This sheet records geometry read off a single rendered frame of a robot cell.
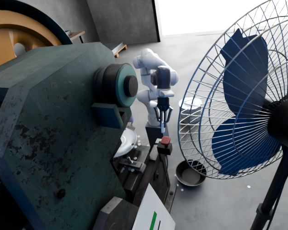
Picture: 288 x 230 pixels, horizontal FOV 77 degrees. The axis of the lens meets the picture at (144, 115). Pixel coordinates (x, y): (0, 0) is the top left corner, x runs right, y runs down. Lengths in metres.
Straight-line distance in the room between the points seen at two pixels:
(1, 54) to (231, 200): 1.93
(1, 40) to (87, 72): 0.58
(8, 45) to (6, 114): 0.65
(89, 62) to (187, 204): 1.49
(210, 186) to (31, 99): 1.69
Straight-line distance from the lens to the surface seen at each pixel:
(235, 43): 0.47
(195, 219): 1.81
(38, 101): 0.61
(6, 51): 1.22
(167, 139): 1.28
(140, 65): 1.53
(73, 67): 0.70
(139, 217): 1.23
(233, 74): 0.50
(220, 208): 1.86
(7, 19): 1.22
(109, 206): 0.96
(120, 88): 0.72
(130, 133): 1.36
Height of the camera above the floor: 1.69
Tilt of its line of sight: 38 degrees down
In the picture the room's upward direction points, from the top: 14 degrees counter-clockwise
